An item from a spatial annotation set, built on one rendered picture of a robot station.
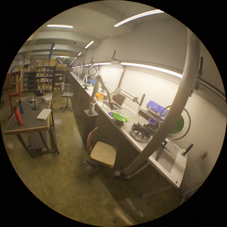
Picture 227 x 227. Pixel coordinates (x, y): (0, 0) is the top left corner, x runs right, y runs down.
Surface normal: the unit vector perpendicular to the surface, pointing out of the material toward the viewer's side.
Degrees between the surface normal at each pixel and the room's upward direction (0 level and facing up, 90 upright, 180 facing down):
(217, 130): 90
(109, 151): 0
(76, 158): 0
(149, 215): 0
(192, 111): 90
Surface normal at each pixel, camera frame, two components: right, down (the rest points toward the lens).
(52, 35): 0.53, 0.51
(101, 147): 0.27, -0.86
